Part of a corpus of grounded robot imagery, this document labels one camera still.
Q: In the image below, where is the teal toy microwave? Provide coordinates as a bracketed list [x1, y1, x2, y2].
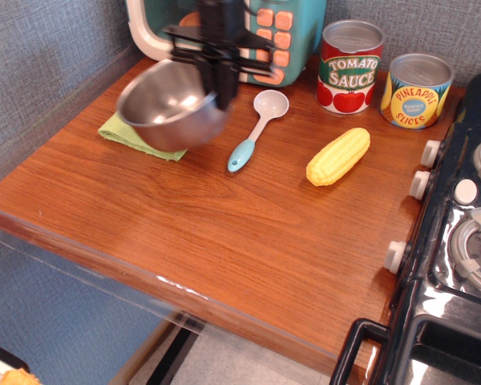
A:
[125, 0, 326, 87]

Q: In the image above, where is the white spoon teal handle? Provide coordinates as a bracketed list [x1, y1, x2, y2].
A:
[227, 90, 289, 172]

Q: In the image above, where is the pineapple slices can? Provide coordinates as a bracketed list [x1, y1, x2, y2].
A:
[380, 53, 455, 130]

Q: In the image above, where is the tomato sauce can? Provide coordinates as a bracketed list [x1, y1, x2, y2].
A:
[316, 19, 386, 115]

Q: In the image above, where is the green folded cloth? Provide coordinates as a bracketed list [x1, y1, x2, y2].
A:
[97, 112, 187, 161]

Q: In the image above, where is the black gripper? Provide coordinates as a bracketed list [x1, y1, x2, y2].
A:
[164, 1, 275, 111]

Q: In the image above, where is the yellow toy corn cob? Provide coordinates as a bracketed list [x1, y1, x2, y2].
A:
[305, 128, 370, 187]

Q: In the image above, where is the stainless steel bowl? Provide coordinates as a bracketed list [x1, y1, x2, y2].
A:
[116, 59, 231, 152]

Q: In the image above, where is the black toy stove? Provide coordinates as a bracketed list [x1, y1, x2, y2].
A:
[330, 73, 481, 384]

